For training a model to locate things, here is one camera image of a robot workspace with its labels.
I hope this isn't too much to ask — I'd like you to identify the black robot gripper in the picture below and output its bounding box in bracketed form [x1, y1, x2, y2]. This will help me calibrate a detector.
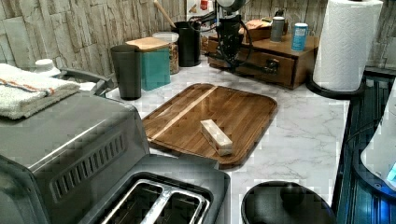
[216, 15, 242, 61]

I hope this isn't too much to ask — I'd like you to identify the wooden drawer with black handle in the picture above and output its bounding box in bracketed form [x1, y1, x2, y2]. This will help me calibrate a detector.
[208, 37, 305, 89]

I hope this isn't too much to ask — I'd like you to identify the wooden drawer cabinet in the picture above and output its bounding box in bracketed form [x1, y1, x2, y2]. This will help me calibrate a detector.
[206, 31, 321, 91]

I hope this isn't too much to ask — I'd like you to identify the orange cloth on cabinet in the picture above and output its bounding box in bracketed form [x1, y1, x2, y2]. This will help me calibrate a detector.
[245, 20, 271, 30]

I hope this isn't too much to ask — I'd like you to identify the black utensil holder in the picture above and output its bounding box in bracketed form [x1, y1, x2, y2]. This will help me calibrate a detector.
[172, 21, 201, 67]

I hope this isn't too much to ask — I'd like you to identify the grey metal can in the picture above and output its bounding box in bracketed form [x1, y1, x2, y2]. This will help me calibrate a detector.
[270, 16, 285, 42]

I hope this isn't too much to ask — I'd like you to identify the glass jar with white lid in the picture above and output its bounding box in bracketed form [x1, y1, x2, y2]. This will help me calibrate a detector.
[153, 32, 179, 75]

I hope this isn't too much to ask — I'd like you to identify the blue white can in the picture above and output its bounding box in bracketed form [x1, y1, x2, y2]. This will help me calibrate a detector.
[291, 22, 308, 51]

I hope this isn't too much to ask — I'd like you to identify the teal canister with wooden lid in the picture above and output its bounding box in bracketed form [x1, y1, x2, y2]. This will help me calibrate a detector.
[127, 37, 170, 91]

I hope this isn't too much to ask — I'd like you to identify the dark grey tumbler cup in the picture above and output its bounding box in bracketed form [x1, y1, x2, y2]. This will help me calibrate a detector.
[110, 45, 141, 101]

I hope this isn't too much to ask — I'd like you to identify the wooden cutting board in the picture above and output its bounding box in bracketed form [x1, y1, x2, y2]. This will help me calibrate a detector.
[143, 83, 277, 168]

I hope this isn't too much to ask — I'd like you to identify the small white wooden block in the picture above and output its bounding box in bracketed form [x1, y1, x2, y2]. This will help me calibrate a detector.
[200, 119, 233, 156]

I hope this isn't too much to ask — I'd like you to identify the white paper towel roll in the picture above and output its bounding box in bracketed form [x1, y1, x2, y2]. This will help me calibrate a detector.
[313, 0, 383, 92]

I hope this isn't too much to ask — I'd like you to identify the black paper towel holder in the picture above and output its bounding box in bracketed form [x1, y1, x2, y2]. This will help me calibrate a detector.
[305, 75, 366, 100]

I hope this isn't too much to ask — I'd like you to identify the black round lid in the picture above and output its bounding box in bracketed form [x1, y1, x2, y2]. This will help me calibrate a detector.
[241, 181, 336, 224]

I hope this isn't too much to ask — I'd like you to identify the white bottle cap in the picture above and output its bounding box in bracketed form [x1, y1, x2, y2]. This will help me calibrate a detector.
[35, 59, 61, 77]

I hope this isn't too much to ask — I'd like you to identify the stainless steel toaster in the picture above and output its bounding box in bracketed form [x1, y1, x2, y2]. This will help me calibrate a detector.
[0, 67, 232, 224]

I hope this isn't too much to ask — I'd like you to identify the white appliance at right edge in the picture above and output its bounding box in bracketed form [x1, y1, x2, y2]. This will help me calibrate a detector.
[361, 85, 396, 190]

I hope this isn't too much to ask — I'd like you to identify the folded white towel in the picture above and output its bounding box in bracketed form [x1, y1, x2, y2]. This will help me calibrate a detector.
[0, 63, 79, 119]

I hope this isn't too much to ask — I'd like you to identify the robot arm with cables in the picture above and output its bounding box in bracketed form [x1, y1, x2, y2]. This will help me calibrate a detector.
[189, 0, 247, 32]

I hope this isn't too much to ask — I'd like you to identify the wooden spoon handle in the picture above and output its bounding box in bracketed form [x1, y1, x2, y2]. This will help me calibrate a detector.
[153, 0, 177, 28]

